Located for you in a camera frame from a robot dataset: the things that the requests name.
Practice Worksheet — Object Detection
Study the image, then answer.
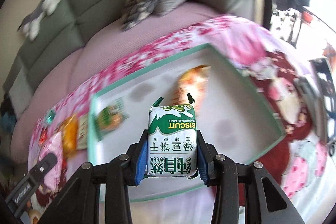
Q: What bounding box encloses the grey phone stand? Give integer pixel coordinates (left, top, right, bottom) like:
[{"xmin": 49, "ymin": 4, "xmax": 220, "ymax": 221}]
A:
[{"xmin": 294, "ymin": 77, "xmax": 335, "ymax": 157}]

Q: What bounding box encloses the light grey cushion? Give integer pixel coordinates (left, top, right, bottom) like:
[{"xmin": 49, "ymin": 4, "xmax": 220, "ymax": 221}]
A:
[{"xmin": 9, "ymin": 68, "xmax": 34, "ymax": 119}]

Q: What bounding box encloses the green biscuit packet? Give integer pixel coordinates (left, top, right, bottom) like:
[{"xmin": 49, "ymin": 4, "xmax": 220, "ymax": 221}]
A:
[{"xmin": 147, "ymin": 97, "xmax": 197, "ymax": 177}]

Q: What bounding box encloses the yellow cake clear packet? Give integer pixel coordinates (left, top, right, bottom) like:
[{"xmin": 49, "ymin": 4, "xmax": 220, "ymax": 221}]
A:
[{"xmin": 59, "ymin": 114, "xmax": 78, "ymax": 159}]

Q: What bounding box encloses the red snack bag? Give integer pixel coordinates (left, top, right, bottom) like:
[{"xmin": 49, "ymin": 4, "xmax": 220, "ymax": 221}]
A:
[{"xmin": 38, "ymin": 127, "xmax": 49, "ymax": 147}]

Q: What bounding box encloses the pink cartoon print blanket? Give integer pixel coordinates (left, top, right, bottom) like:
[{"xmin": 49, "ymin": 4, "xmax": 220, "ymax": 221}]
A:
[{"xmin": 24, "ymin": 15, "xmax": 335, "ymax": 223}]

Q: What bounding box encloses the cream peach cake packet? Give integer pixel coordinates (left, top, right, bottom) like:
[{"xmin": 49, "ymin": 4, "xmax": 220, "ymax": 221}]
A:
[{"xmin": 76, "ymin": 114, "xmax": 88, "ymax": 150}]

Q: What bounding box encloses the teal black clothes pile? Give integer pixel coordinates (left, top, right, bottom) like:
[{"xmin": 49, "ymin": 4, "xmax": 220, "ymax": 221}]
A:
[{"xmin": 1, "ymin": 93, "xmax": 17, "ymax": 134}]

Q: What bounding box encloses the teal foil candy packet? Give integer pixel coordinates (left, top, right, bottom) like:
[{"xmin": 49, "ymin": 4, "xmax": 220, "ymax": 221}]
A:
[{"xmin": 43, "ymin": 109, "xmax": 56, "ymax": 126}]

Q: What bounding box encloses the grey white plush cat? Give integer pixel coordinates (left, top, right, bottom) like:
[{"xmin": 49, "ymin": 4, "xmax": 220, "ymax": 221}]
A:
[{"xmin": 17, "ymin": 0, "xmax": 60, "ymax": 42}]

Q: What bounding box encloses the orange swiss roll packet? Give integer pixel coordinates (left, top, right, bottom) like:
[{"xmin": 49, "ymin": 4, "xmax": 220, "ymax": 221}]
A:
[{"xmin": 170, "ymin": 65, "xmax": 211, "ymax": 115}]

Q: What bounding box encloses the grey green sofa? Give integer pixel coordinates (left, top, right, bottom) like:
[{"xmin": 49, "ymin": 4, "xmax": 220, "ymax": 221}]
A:
[{"xmin": 2, "ymin": 0, "xmax": 261, "ymax": 93}]

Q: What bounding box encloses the clear steamed cake packet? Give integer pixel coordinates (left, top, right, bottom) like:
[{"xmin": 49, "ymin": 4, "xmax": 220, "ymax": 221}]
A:
[{"xmin": 36, "ymin": 132, "xmax": 63, "ymax": 192}]

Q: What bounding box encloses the pink sofa seat cover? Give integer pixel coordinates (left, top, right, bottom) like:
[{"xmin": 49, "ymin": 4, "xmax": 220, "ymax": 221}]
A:
[{"xmin": 10, "ymin": 2, "xmax": 219, "ymax": 164}]

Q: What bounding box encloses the green cow cracker packet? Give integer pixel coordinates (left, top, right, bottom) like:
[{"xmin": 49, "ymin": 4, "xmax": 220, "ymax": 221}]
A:
[{"xmin": 93, "ymin": 98, "xmax": 129, "ymax": 141}]

